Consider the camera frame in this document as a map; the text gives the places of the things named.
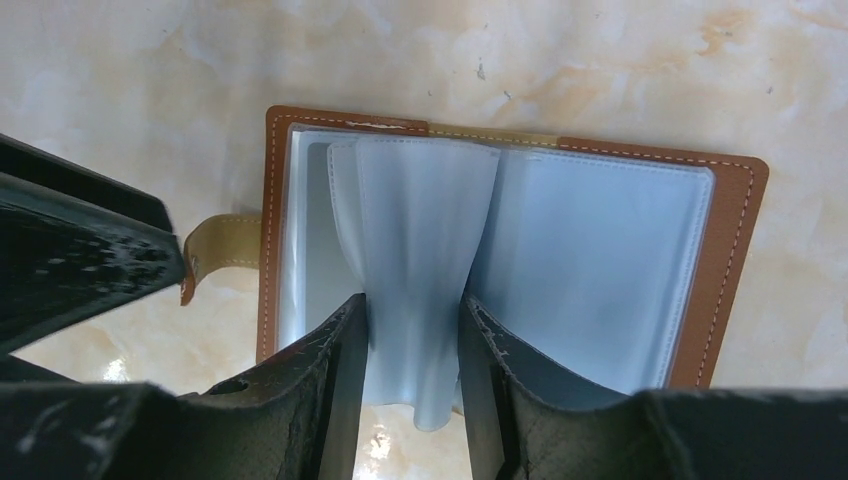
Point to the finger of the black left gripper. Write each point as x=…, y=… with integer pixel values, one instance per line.
x=66, y=258
x=39, y=167

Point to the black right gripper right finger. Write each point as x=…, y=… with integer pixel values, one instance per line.
x=528, y=417

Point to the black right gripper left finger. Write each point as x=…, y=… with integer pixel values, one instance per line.
x=293, y=416

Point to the brown leather card holder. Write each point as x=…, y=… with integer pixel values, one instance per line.
x=617, y=263

